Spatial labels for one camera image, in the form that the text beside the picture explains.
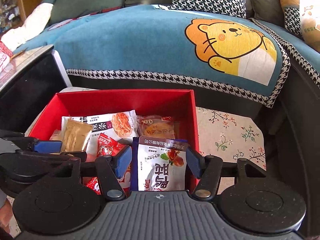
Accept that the red candy packet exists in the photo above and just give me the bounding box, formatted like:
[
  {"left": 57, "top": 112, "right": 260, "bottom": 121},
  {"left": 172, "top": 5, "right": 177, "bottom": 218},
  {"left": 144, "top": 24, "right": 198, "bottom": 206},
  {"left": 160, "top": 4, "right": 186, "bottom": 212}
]
[{"left": 97, "top": 133, "right": 132, "bottom": 195}]

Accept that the gold foil snack packet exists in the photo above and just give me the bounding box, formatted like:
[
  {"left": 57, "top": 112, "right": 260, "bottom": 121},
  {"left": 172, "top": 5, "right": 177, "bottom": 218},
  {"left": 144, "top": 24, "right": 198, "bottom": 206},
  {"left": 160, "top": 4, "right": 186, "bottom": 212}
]
[{"left": 61, "top": 119, "right": 93, "bottom": 152}]

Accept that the white red spicy strip packet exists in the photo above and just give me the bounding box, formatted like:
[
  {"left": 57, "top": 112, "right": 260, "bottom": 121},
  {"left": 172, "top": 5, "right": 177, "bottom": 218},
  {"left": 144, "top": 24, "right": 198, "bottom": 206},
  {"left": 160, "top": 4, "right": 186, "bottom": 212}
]
[{"left": 61, "top": 110, "right": 138, "bottom": 155}]

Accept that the white red date packet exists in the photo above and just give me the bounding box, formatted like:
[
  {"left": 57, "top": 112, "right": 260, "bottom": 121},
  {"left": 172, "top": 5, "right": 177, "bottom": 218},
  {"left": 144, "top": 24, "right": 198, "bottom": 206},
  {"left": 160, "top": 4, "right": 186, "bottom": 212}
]
[{"left": 137, "top": 135, "right": 189, "bottom": 191}]

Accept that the purple wafer biscuit packet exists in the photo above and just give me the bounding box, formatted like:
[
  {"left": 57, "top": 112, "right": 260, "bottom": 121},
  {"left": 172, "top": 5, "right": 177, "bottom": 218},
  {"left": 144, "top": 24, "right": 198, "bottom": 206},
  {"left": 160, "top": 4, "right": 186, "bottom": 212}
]
[{"left": 130, "top": 137, "right": 139, "bottom": 191}]

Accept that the person's left hand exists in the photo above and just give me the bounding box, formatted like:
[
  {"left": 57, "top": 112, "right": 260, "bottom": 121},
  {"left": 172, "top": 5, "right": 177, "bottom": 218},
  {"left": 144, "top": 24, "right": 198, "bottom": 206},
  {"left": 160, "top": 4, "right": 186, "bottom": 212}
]
[{"left": 0, "top": 199, "right": 13, "bottom": 233}]

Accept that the round cake clear wrapper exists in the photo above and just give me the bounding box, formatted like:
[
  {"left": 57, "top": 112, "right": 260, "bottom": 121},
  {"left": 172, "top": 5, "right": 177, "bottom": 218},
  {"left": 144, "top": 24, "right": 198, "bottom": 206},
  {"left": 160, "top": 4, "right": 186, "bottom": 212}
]
[{"left": 49, "top": 129, "right": 63, "bottom": 141}]

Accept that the floral tablecloth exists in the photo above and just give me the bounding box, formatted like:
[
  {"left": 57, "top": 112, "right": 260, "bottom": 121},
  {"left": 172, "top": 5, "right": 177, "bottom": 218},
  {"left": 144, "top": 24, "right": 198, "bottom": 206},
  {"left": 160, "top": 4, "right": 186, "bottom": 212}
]
[{"left": 196, "top": 107, "right": 266, "bottom": 169}]

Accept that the orange pastry clear wrapper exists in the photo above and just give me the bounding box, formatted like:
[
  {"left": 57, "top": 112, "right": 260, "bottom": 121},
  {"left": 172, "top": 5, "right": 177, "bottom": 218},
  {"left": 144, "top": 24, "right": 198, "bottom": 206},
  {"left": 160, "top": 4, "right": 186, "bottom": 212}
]
[{"left": 137, "top": 115, "right": 180, "bottom": 139}]

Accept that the black glossy side table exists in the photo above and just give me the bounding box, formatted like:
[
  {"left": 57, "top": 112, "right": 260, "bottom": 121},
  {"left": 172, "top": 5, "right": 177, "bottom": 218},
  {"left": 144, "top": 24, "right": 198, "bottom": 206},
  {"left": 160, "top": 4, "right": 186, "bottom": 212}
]
[{"left": 1, "top": 45, "right": 72, "bottom": 132}]

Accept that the red cardboard box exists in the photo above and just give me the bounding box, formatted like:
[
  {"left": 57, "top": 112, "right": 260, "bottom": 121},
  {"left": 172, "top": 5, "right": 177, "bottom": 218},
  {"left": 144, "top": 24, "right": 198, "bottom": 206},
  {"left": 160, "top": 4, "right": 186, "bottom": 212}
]
[{"left": 24, "top": 88, "right": 200, "bottom": 193}]

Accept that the white red plastic bag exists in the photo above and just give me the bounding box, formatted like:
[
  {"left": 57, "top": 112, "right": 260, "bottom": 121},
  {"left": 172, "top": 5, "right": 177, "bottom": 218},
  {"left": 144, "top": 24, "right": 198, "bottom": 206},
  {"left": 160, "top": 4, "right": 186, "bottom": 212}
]
[{"left": 0, "top": 41, "right": 13, "bottom": 72}]

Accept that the teal lion sofa blanket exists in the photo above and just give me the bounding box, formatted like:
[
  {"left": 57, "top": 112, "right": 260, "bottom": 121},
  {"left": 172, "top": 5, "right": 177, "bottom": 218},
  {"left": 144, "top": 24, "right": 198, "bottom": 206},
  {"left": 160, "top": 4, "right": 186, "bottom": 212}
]
[{"left": 18, "top": 5, "right": 319, "bottom": 107}]

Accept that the houndstooth cushion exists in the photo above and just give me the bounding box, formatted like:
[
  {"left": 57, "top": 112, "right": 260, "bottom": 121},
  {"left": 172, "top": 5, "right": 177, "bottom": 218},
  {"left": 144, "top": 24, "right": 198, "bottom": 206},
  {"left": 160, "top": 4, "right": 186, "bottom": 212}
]
[{"left": 170, "top": 0, "right": 246, "bottom": 18}]

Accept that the white printed bag on sofa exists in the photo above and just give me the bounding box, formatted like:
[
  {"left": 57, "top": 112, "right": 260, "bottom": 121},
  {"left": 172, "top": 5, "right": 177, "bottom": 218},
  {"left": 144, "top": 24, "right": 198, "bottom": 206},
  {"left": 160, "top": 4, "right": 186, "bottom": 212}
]
[{"left": 299, "top": 0, "right": 320, "bottom": 52}]

